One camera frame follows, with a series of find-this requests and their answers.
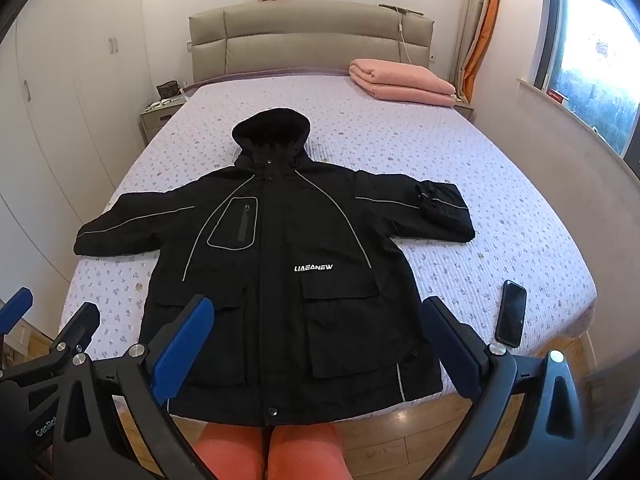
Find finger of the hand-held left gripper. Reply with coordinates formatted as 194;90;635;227
0;302;101;386
0;287;35;341

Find window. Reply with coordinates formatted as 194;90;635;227
535;0;640;161

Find person's leg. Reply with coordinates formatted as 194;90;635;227
192;420;267;480
267;421;347;480

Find black hooded jacket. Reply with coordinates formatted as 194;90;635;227
73;107;476;428

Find window sill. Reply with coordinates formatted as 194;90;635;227
517;77;640;181

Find white hanging cable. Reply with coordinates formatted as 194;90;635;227
396;9;417;68

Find folded pink blanket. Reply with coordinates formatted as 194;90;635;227
348;57;457;107

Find white wardrobe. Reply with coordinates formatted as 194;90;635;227
0;0;151;321

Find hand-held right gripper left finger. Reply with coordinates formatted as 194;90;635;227
30;295;215;480

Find person's left leg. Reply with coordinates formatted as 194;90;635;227
192;420;267;480

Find beige padded headboard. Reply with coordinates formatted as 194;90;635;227
188;0;435;86

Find orange and beige curtain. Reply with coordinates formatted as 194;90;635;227
452;0;503;98

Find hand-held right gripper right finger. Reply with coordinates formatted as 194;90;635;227
422;296;586;480

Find person's right leg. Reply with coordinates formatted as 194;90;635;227
267;421;347;480

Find black smartphone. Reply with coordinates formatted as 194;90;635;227
495;280;527;348

